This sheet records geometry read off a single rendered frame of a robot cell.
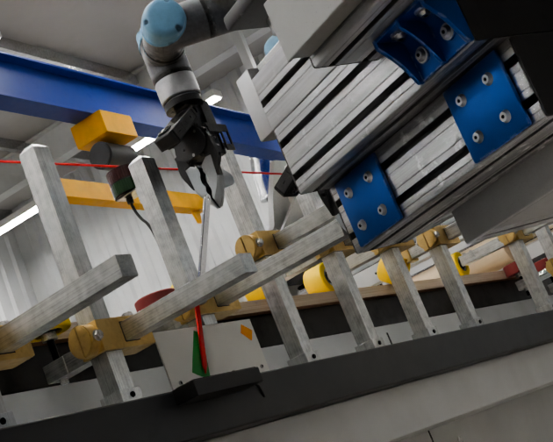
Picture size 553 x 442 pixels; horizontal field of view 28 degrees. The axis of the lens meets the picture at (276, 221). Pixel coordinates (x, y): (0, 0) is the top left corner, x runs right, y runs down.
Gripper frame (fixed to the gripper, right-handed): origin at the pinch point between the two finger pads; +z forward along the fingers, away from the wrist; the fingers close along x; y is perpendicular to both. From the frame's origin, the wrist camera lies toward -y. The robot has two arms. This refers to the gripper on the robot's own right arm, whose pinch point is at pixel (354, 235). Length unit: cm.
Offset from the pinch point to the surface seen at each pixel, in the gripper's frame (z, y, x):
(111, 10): -418, -443, 570
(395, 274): -4, -31, 69
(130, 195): -24.9, -35.4, -5.0
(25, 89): -250, -334, 309
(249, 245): -11.8, -30.1, 16.4
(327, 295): -6, -49, 68
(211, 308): -0.1, -28.8, -3.4
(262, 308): -5, -49, 41
